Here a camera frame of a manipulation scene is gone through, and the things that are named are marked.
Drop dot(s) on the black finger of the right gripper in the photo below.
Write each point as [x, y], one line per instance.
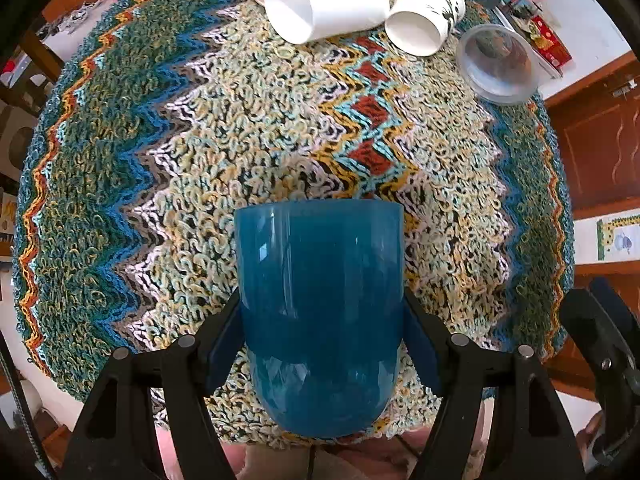
[606, 333]

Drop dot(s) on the plain white paper cup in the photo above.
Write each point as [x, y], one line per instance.
[302, 21]

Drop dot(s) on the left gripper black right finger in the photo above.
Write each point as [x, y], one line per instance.
[530, 436]

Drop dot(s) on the red gift box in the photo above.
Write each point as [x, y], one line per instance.
[546, 43]

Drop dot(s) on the brown wooden door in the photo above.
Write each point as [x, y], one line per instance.
[596, 120]

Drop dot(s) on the white panda print cup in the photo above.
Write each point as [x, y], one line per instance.
[421, 27]

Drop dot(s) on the brown clear plastic cup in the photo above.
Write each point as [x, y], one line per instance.
[497, 64]

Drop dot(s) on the blue translucent plastic cup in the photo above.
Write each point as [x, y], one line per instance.
[321, 287]

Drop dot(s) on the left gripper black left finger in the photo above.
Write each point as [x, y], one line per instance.
[115, 437]

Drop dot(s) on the colourful zigzag shaggy rug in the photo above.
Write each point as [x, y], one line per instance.
[173, 114]

